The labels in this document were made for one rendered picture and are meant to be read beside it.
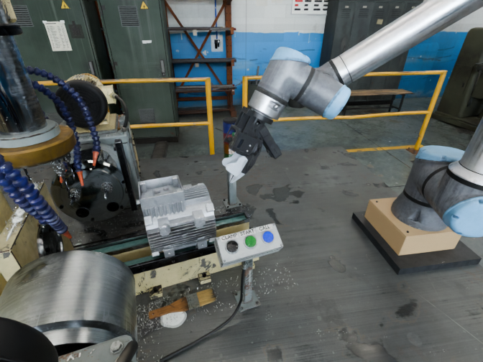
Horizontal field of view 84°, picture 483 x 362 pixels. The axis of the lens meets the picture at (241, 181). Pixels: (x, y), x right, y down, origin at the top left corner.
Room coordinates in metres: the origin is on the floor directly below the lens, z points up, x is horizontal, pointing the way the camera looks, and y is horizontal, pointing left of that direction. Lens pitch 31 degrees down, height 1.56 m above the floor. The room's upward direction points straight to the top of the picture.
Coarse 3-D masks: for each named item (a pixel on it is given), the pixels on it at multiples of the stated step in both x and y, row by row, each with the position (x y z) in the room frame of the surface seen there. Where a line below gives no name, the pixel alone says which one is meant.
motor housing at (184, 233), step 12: (192, 192) 0.69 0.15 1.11; (204, 192) 0.69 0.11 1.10; (192, 204) 0.66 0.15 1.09; (204, 204) 0.66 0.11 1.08; (168, 216) 0.61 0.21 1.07; (180, 216) 0.62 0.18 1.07; (192, 216) 0.62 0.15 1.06; (156, 228) 0.58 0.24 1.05; (180, 228) 0.60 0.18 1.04; (192, 228) 0.61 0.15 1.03; (204, 228) 0.62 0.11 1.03; (156, 240) 0.57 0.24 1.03; (168, 240) 0.58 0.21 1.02; (180, 240) 0.59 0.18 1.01; (192, 240) 0.60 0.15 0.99
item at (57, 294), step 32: (64, 256) 0.37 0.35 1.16; (96, 256) 0.39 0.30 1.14; (32, 288) 0.30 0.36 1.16; (64, 288) 0.30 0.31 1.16; (96, 288) 0.32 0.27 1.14; (128, 288) 0.37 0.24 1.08; (32, 320) 0.24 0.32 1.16; (64, 320) 0.25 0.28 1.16; (96, 320) 0.26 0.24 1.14; (128, 320) 0.30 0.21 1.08; (64, 352) 0.22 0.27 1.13
